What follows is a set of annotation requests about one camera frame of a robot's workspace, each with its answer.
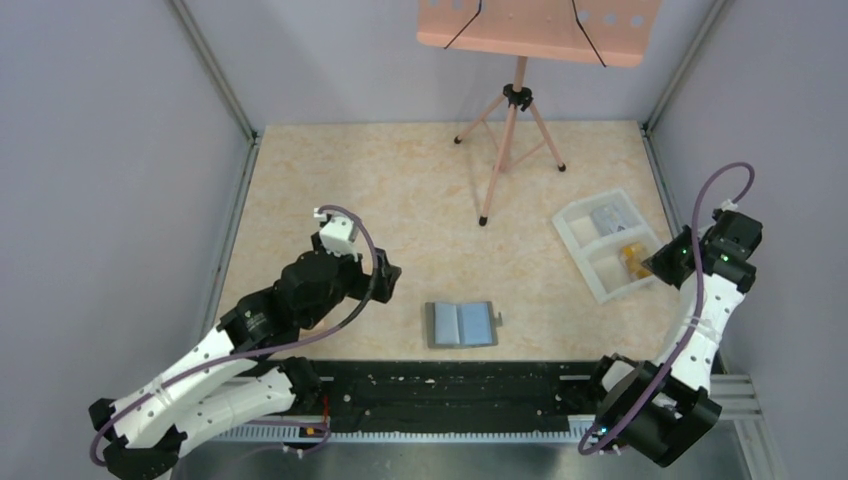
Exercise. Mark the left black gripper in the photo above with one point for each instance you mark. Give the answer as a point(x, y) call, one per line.
point(379, 286)

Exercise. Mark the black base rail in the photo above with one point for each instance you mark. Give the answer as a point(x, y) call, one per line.
point(412, 401)

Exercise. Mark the white divided plastic tray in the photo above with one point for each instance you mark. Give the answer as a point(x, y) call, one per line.
point(596, 257)

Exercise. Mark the grey card holder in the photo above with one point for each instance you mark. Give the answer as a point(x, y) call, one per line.
point(461, 325)

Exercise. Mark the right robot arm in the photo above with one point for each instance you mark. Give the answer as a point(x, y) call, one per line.
point(661, 408)

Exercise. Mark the pink music stand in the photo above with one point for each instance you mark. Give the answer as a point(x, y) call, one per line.
point(609, 33)

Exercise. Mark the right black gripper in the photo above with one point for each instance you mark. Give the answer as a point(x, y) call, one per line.
point(659, 264)

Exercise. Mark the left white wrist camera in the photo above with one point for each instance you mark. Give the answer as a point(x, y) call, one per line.
point(337, 233)

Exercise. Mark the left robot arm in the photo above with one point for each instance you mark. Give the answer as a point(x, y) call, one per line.
point(225, 380)

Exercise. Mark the silver card in tray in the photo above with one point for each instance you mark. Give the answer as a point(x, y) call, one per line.
point(609, 219)

